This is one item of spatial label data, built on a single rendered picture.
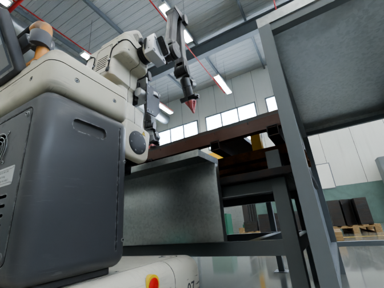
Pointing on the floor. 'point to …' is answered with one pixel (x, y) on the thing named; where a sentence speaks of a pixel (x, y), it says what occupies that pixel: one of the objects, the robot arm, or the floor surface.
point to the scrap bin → (228, 224)
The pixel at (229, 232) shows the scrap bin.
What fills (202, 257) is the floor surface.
